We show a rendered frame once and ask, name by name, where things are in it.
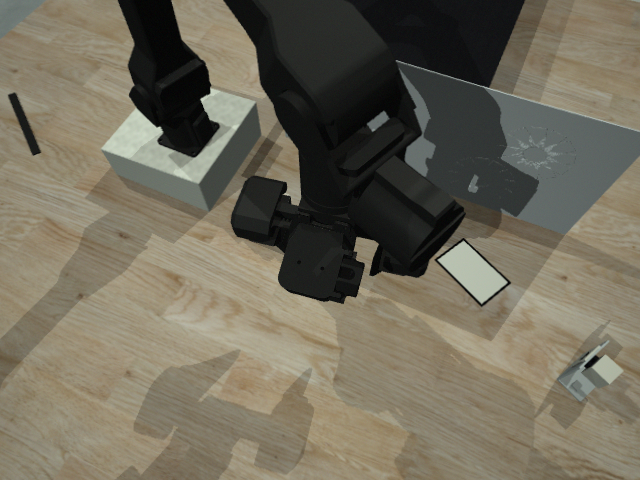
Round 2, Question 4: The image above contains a white rectangle with black outline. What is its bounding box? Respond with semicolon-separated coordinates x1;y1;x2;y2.
438;241;508;304

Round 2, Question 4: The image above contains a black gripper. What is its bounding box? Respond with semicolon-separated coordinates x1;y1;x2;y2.
231;175;429;278

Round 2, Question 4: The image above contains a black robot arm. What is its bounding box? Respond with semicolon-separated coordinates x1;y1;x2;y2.
118;0;466;304

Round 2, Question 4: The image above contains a cream rectangular block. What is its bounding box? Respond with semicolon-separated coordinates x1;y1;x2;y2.
571;345;624;389

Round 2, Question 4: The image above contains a black flat strip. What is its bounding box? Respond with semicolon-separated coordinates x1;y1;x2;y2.
8;93;41;155

